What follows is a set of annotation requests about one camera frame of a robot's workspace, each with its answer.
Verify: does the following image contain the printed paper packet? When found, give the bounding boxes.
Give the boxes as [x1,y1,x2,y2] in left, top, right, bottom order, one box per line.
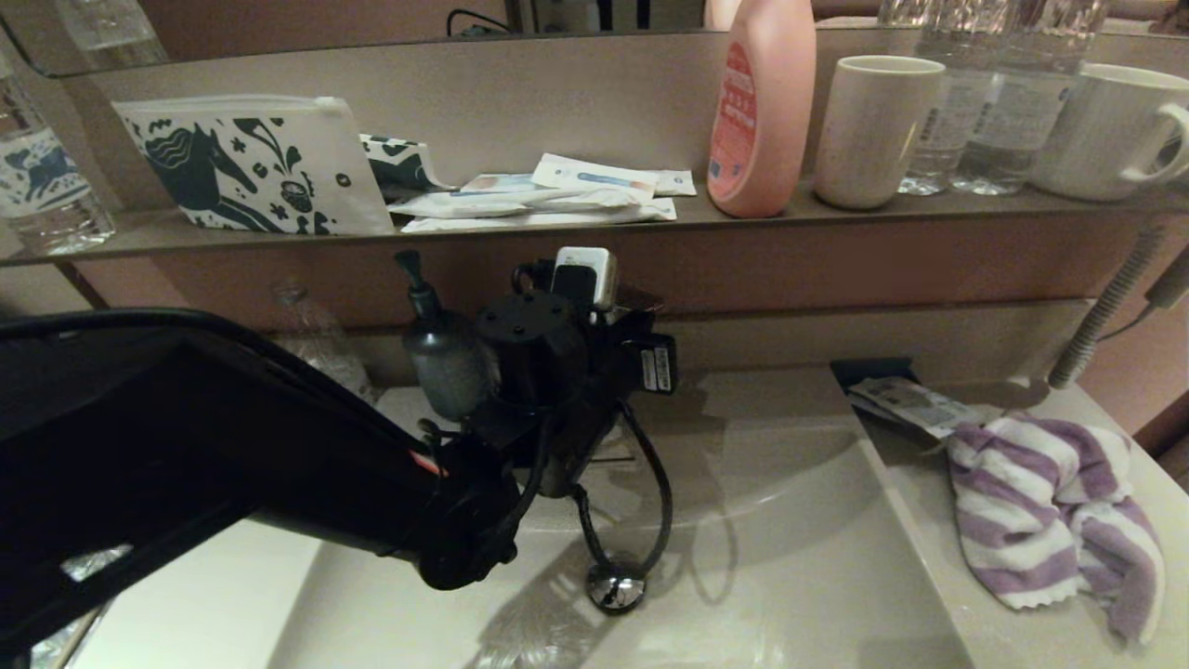
[845,376,1002,439]

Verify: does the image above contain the crumpled clear plastic bag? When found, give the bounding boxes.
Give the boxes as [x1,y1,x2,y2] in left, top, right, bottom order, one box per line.
[28,544,131,669]

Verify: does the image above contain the small folded printed pouch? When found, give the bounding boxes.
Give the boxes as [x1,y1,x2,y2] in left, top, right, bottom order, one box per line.
[360,135,458,203]

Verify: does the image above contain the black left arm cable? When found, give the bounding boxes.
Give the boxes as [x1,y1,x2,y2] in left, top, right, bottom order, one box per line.
[568,398,675,584]

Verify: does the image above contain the brown wall shelf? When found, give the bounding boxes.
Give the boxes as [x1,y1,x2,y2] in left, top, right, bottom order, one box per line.
[0,179,1189,269]

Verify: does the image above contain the white packet blue print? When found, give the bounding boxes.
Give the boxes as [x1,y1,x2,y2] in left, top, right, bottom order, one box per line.
[531,153,662,203]

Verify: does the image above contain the white mug with handle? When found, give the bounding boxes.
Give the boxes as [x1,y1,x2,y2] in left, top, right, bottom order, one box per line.
[1029,62,1189,203]

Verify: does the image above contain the water bottle blue label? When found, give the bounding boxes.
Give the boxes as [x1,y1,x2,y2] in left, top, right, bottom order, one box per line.
[0,51,117,256]

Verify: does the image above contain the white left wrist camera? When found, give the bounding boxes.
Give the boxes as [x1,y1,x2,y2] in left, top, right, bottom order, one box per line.
[551,246,619,312]

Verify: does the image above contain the clear water bottle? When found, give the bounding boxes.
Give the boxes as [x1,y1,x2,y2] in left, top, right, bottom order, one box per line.
[949,0,1108,197]
[878,0,987,197]

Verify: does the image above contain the purple white striped towel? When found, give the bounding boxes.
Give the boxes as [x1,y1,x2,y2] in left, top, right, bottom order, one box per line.
[946,413,1167,647]

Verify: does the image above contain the black flat tray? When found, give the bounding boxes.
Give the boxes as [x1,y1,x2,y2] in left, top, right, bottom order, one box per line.
[830,359,916,391]

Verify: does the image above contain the white ceramic sink basin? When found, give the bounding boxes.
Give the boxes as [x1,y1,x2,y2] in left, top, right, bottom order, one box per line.
[269,367,976,669]

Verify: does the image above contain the pink lotion bottle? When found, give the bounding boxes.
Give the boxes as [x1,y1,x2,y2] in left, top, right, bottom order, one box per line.
[706,0,818,219]

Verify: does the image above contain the small clear plastic bottle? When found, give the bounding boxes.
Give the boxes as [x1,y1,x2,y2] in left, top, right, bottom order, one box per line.
[269,279,377,405]

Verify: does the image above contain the dark pump soap dispenser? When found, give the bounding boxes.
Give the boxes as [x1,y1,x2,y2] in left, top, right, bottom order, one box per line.
[395,250,489,424]

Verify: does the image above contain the pale thin packet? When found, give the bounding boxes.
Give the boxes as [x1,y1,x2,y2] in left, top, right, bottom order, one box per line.
[463,173,542,194]

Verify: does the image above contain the white pouch horse print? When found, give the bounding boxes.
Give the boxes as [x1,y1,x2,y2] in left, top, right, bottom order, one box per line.
[111,94,396,236]

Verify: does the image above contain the chrome drain stopper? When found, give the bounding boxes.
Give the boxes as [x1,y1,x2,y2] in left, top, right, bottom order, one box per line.
[587,562,648,614]

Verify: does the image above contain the white handleless cup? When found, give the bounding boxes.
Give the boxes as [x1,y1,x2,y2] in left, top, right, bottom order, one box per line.
[813,55,947,211]

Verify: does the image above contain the wall mirror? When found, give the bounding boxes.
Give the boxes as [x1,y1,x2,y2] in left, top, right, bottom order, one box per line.
[0,0,1189,80]

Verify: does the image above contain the white toothbrush packet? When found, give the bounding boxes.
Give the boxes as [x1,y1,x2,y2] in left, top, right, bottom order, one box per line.
[390,187,651,219]

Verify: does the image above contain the long flat white packet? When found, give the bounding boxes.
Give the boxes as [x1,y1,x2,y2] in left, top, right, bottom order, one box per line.
[401,198,679,233]

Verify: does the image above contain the grey corrugated hose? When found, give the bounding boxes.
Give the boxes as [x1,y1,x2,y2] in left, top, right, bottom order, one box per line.
[1048,228,1164,391]

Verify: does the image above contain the grey handset with cord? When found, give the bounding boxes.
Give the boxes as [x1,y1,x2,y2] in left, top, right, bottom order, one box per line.
[1094,260,1189,347]

